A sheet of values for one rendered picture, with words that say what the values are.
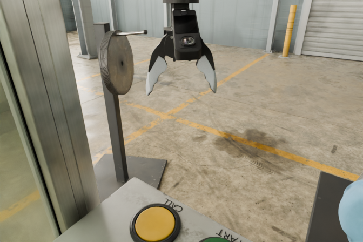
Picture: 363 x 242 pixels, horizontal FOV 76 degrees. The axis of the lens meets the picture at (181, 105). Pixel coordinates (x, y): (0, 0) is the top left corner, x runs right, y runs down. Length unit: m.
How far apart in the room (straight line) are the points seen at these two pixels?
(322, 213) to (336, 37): 5.28
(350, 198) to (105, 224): 0.24
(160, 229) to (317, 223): 0.33
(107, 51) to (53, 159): 0.91
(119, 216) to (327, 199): 0.42
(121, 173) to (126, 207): 1.31
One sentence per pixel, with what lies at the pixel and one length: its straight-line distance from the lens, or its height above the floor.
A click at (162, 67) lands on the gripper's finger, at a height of 0.98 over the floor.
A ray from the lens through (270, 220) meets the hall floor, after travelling 1.50.
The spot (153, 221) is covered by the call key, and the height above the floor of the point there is 0.90.
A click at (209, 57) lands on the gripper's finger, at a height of 1.00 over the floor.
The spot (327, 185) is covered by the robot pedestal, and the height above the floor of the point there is 0.75.
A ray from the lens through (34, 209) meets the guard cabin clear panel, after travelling 0.29.
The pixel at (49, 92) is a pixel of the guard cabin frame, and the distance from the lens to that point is 0.22.
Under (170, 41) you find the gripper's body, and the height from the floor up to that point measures 1.03.
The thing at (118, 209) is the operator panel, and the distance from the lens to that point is 0.28.
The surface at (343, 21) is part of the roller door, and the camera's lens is 5.68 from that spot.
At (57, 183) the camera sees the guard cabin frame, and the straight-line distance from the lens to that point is 0.26.
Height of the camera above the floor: 1.10
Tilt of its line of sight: 25 degrees down
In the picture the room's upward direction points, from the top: straight up
